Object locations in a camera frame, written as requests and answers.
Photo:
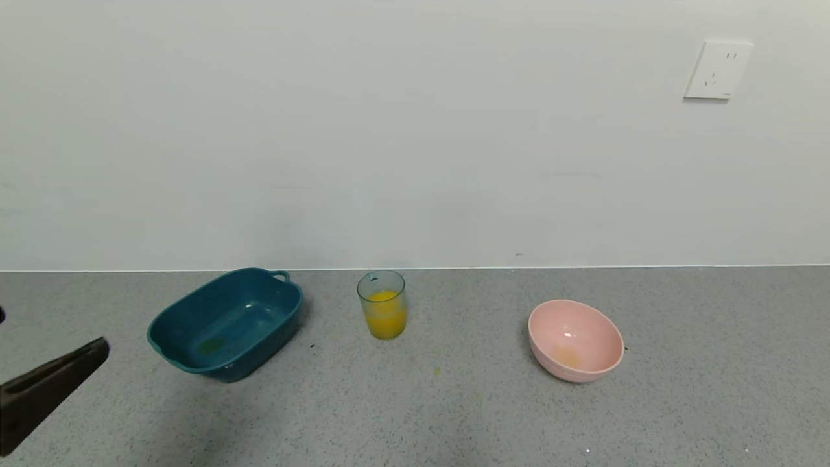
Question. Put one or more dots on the ribbed clear blue-tinted cup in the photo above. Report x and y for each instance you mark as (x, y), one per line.
(385, 311)

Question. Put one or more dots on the pink bowl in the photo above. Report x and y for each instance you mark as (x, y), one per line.
(574, 344)

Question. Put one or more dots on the teal plastic basin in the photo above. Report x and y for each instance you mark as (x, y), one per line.
(227, 324)

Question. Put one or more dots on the white wall socket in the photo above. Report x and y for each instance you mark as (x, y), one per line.
(718, 70)

